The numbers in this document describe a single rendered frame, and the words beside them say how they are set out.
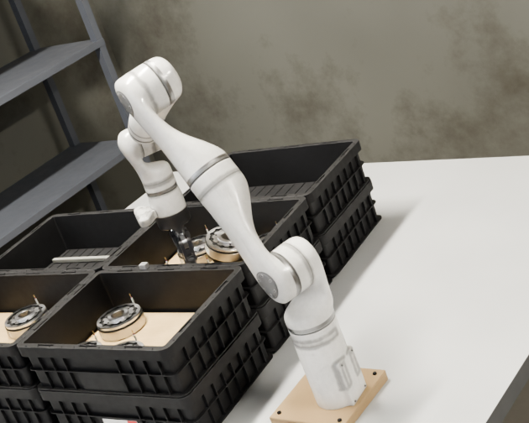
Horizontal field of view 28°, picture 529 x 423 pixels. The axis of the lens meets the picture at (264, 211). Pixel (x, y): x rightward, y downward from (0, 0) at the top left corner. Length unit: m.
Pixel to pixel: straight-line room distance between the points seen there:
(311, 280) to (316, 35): 2.57
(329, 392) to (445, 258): 0.58
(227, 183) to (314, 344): 0.33
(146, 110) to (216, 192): 0.20
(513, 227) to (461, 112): 1.74
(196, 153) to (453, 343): 0.64
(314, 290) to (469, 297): 0.46
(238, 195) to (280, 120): 2.80
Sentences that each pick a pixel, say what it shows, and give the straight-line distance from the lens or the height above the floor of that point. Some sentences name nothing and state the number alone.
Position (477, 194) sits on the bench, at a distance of 2.69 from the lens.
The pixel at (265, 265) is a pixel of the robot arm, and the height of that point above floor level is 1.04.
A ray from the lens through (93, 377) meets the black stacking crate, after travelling 2.12.
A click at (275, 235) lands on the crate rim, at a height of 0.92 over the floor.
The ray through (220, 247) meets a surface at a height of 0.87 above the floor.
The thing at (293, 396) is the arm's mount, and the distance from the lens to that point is 2.07.
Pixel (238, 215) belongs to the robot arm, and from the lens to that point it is 1.85.
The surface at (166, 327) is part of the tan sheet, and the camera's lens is 2.25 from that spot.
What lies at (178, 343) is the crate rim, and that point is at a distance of 1.97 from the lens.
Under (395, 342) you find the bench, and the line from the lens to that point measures 2.17.
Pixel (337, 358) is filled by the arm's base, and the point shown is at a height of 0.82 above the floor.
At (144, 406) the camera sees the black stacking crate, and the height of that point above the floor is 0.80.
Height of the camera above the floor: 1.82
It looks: 22 degrees down
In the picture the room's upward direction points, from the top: 19 degrees counter-clockwise
